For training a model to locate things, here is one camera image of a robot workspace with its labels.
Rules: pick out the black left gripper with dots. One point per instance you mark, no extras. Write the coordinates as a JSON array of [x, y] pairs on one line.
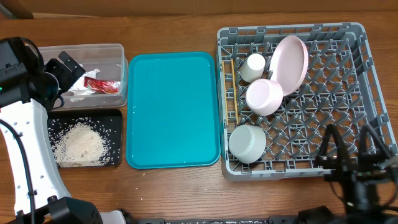
[[68, 77]]

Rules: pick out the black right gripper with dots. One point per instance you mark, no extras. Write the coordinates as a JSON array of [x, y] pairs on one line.
[[351, 164]]

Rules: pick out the white napkin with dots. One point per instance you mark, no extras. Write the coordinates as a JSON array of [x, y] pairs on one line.
[[78, 87]]

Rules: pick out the red snack wrapper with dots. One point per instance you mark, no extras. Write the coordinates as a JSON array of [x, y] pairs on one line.
[[102, 86]]

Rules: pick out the pile of white rice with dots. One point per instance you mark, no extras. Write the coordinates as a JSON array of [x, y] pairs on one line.
[[81, 144]]

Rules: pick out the grey small bowl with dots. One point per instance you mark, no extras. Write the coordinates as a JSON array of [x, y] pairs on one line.
[[247, 143]]

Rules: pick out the pink bowl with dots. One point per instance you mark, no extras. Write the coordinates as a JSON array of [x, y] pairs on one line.
[[264, 96]]

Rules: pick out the pink plate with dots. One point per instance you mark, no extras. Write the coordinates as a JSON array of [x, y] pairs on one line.
[[289, 64]]

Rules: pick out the white paper cup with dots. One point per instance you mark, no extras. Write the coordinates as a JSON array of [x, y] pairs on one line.
[[253, 68]]

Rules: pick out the wooden chopstick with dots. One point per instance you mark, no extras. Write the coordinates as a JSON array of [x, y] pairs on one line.
[[234, 92], [224, 92]]

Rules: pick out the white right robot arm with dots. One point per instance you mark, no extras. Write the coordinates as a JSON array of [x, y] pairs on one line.
[[361, 200]]

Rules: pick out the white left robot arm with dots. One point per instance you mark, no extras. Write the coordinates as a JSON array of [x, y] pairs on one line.
[[29, 90]]

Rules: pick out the clear plastic waste bin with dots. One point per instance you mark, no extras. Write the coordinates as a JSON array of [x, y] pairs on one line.
[[103, 62]]

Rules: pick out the black rectangular tray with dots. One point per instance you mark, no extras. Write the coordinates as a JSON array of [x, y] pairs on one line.
[[112, 124]]

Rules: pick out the grey plastic dish rack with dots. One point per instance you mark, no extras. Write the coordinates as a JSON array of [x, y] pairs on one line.
[[341, 87]]

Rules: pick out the teal plastic tray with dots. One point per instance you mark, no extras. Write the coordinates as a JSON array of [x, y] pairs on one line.
[[172, 111]]

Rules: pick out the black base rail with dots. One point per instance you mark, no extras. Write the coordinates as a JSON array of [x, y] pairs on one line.
[[269, 220]]

